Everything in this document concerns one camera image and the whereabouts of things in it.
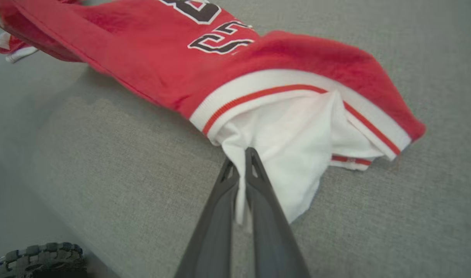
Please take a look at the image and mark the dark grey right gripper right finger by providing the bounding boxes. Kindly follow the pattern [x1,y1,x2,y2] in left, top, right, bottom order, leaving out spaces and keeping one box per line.
[244,147,311,278]

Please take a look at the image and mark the grey fabric sofa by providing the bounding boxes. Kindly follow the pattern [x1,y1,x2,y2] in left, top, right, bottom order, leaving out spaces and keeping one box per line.
[0,0,471,278]

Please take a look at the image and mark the red basketball jersey white sleeves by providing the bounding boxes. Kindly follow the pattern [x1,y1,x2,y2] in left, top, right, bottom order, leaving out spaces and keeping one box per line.
[11,0,427,226]

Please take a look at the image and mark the red basketball shorts white hem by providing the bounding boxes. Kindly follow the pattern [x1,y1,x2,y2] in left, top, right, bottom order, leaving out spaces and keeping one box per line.
[0,0,83,64]

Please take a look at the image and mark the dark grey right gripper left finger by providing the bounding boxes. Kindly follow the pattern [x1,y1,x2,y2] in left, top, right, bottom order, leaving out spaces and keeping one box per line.
[175,158,240,278]

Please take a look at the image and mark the black treaded wheel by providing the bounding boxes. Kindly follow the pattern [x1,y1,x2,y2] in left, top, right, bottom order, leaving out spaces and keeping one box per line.
[0,242,87,278]

